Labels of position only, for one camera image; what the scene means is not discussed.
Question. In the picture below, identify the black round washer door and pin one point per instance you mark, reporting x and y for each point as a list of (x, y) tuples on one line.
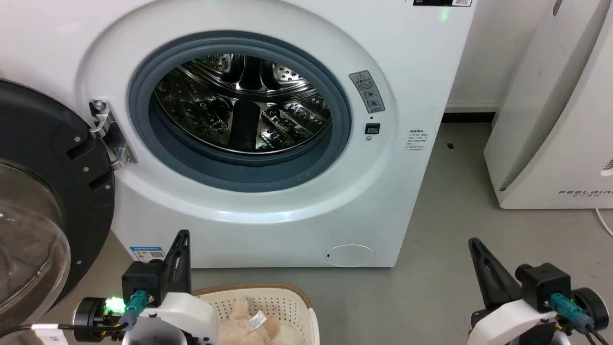
[(43, 158)]

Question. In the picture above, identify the silver metal door hinge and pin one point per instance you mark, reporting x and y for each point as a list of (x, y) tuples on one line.
[(107, 136)]

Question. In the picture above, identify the white air purifier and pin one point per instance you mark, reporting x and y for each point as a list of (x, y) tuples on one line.
[(560, 120)]

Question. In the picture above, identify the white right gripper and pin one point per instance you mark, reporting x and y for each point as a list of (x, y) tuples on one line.
[(512, 323)]

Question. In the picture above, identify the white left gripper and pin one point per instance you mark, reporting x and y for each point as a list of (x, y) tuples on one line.
[(182, 316)]

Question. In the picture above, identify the grey rubber door gasket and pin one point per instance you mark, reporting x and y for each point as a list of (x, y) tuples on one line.
[(191, 163)]

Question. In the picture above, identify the black door latch socket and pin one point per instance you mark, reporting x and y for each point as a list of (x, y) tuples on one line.
[(372, 128)]

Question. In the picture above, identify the white front-load washing machine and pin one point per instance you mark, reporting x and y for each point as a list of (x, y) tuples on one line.
[(297, 230)]

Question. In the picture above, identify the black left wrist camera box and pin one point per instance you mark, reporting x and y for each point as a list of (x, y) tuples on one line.
[(142, 282)]

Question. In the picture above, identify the white printed care label tag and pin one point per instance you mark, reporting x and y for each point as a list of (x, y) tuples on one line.
[(257, 319)]

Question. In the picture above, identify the small printed text label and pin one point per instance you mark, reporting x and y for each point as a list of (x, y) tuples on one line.
[(417, 140)]

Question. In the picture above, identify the grey warning sticker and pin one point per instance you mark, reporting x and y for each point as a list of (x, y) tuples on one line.
[(367, 91)]

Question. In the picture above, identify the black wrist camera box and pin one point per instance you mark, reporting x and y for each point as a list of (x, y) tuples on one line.
[(543, 285), (142, 282)]

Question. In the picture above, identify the beige plush toy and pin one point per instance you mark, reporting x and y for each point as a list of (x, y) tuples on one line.
[(244, 326)]

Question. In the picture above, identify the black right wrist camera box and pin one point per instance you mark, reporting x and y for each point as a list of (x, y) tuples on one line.
[(543, 285)]

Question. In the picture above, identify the blue energy label sticker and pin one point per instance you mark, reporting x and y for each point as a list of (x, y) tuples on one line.
[(147, 253)]

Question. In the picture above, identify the black baseboard strip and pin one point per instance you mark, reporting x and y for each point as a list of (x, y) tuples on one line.
[(468, 117)]

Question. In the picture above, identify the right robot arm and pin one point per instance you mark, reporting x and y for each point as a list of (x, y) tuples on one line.
[(591, 306)]

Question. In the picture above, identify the cream plastic laundry basket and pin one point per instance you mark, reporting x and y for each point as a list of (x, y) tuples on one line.
[(282, 306)]

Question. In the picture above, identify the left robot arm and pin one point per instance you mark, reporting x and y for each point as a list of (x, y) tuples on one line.
[(93, 316)]

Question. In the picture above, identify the round white filter cover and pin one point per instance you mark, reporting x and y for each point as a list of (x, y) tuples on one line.
[(349, 255)]

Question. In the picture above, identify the stainless steel washing machine drum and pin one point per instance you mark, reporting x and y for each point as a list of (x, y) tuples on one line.
[(215, 105)]

